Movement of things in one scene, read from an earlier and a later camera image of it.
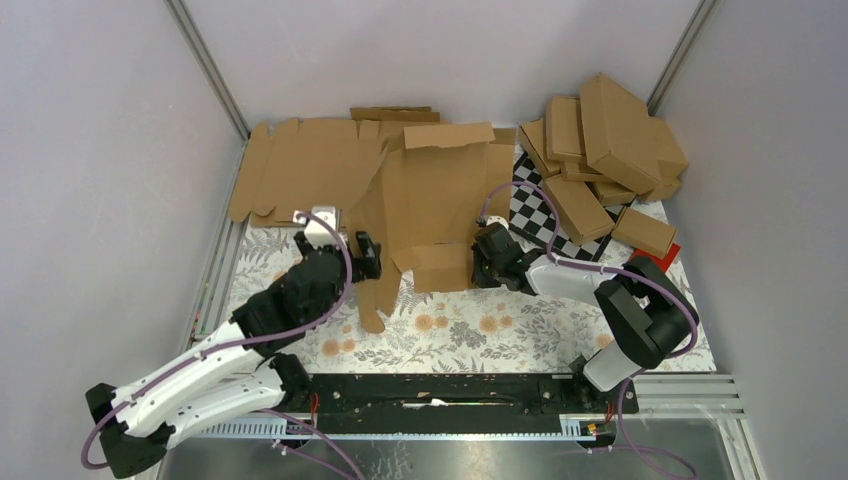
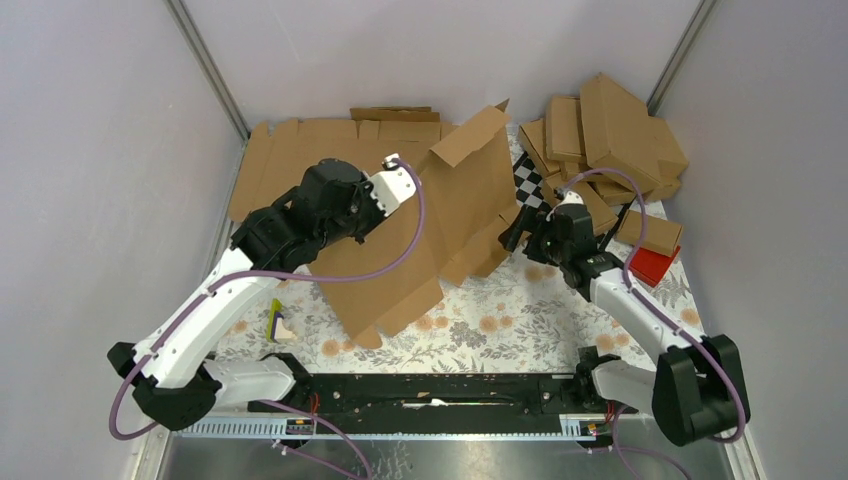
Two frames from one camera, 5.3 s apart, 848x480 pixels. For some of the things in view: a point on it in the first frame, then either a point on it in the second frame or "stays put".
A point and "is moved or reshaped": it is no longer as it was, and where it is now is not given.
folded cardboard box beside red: [644, 232] stays put
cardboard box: [671, 159] stays put
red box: [666, 262] stays put
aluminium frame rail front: [693, 396] stays put
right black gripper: [478, 277] -> [532, 221]
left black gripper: [367, 267] -> [365, 191]
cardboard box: [422, 206] is moved or reshaped
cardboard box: [565, 135] stays put
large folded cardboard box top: [617, 137] stays put
